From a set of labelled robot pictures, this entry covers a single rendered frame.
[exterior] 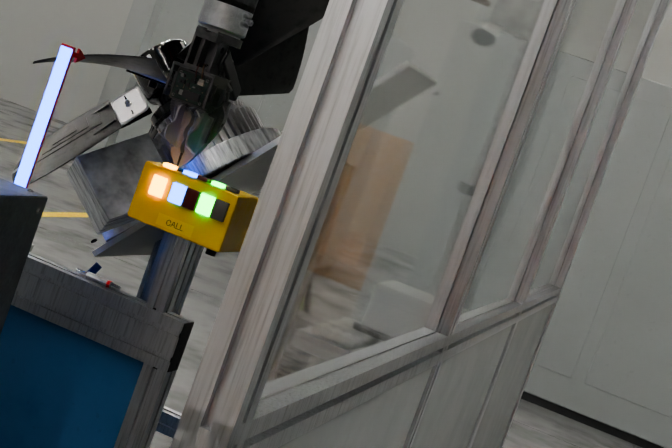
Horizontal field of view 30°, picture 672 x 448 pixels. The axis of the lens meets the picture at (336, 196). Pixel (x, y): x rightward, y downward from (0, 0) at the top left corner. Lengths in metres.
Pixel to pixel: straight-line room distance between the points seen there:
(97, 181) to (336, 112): 1.41
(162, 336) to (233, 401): 1.03
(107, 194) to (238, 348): 1.37
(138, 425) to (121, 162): 0.55
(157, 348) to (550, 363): 5.86
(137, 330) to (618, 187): 5.86
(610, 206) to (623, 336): 0.77
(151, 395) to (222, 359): 1.04
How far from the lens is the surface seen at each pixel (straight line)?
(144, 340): 1.94
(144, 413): 1.95
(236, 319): 0.90
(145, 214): 1.90
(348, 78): 0.88
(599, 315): 7.63
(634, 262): 7.61
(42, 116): 2.05
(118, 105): 2.46
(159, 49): 2.41
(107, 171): 2.27
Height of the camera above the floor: 1.23
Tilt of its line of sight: 4 degrees down
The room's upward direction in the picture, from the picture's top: 20 degrees clockwise
